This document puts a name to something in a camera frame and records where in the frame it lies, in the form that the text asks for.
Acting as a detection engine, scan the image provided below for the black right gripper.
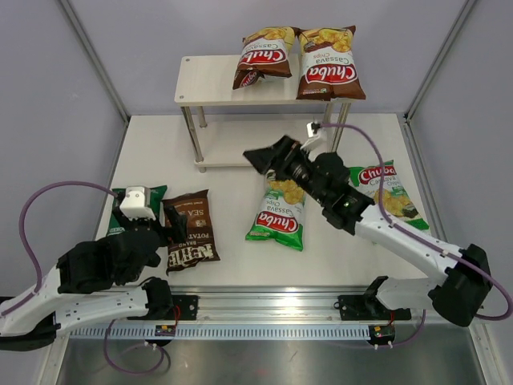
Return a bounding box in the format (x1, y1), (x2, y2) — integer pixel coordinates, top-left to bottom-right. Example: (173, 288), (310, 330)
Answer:
(244, 136), (329, 205)

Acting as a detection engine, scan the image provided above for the brown Kettle potato chips bag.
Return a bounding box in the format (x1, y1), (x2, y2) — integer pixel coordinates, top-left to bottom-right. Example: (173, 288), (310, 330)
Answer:
(162, 189), (220, 275)

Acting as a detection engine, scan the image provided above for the green Chuba cassava chips bag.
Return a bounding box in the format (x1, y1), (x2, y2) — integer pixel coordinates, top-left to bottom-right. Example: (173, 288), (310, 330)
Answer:
(245, 170), (306, 251)

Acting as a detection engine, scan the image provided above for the brown Chuba bag text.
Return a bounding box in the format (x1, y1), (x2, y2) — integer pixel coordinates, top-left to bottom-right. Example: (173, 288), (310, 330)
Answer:
(232, 26), (299, 90)

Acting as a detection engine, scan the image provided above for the brown Chuba cassava chips bag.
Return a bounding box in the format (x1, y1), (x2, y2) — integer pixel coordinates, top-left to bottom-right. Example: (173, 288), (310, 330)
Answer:
(296, 25), (366, 101)

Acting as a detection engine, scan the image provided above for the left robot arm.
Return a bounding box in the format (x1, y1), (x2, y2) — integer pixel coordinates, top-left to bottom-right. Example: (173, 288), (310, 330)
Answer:
(1, 207), (187, 352)

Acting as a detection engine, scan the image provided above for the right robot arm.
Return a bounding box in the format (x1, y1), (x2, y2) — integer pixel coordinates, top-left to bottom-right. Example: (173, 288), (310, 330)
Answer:
(243, 136), (491, 327)

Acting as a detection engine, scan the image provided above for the white two-tier shelf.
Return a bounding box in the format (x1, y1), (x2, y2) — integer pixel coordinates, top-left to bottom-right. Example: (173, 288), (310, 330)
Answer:
(172, 53), (353, 174)

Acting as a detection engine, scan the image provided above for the green Real hand cooked bag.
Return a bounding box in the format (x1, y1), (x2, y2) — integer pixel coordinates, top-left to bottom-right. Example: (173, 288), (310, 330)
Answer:
(106, 185), (168, 236)

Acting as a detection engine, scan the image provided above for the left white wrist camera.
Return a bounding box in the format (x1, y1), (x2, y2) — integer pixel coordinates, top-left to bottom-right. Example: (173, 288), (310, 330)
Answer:
(119, 186), (156, 221)

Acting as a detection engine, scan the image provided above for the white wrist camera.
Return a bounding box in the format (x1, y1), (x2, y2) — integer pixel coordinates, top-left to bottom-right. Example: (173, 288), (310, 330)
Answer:
(301, 121), (327, 152)
(119, 186), (156, 221)

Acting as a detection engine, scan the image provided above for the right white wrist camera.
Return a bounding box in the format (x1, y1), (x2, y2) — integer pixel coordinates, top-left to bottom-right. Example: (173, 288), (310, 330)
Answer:
(301, 121), (327, 152)

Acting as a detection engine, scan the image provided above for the aluminium mounting rail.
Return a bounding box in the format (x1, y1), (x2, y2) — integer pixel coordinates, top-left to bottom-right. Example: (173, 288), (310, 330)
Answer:
(54, 290), (488, 326)

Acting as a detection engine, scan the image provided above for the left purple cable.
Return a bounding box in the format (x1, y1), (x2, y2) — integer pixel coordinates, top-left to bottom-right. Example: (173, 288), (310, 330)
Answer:
(0, 180), (172, 372)

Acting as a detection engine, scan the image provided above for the purple cable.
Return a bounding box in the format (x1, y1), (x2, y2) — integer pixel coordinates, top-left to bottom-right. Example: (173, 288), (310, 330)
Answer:
(320, 122), (513, 348)
(0, 180), (172, 372)

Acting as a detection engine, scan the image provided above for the white slotted cable duct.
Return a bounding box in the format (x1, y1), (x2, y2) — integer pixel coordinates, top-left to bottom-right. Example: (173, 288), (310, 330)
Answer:
(71, 322), (370, 341)

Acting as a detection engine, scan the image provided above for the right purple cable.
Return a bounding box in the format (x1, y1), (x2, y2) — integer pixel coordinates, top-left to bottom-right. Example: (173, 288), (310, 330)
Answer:
(320, 122), (513, 348)

